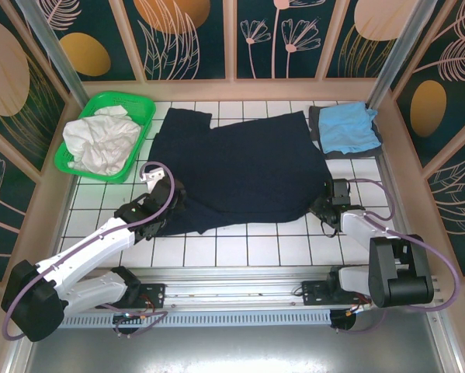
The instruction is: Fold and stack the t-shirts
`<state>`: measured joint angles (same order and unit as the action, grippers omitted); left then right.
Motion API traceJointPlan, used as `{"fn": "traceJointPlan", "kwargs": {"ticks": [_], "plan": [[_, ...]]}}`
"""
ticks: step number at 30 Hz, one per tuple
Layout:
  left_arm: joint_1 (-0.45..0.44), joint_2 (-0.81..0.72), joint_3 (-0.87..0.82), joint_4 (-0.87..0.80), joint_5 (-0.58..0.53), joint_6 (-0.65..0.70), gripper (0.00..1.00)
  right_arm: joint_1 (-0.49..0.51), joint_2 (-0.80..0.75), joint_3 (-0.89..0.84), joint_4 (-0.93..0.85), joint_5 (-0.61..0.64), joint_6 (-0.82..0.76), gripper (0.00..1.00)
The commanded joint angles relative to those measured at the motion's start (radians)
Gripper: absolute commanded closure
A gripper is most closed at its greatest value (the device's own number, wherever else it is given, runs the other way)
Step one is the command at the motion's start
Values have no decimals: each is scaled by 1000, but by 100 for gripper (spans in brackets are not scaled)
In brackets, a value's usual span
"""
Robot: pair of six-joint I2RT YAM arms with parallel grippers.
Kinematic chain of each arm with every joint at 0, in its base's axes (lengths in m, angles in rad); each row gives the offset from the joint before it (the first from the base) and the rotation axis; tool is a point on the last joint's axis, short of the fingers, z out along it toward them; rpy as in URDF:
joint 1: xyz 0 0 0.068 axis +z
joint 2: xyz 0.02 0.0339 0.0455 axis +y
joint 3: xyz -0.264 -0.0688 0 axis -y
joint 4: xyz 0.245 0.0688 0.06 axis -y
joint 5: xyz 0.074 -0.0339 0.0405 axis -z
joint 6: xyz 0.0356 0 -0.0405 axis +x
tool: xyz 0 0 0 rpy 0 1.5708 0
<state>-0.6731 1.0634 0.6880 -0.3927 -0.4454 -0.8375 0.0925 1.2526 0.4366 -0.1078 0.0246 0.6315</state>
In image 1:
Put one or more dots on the navy blue t-shirt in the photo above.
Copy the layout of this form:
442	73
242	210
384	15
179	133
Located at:
240	167

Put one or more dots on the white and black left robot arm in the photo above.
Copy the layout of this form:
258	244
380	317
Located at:
88	248

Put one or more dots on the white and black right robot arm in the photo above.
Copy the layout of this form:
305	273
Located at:
399	272

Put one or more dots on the light blue folded t-shirt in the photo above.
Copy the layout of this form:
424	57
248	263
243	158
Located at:
344	130

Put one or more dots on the grey folded t-shirt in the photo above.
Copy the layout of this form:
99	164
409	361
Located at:
313	124

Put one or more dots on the white crumpled t-shirt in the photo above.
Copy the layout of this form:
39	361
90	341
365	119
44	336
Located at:
100	143

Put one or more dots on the green plastic basket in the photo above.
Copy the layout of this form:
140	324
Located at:
141	103

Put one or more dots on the small controller board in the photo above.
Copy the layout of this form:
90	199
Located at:
131	318

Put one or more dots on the aluminium side rail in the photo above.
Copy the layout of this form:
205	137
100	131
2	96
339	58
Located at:
391	186

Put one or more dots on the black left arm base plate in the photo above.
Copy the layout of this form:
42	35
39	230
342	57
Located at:
152	293

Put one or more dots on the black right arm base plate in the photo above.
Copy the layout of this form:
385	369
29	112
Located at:
313	293

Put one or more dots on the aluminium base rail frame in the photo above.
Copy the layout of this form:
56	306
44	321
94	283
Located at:
232	285

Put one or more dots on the aluminium corner post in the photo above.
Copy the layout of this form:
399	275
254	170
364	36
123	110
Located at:
395	58
57	50

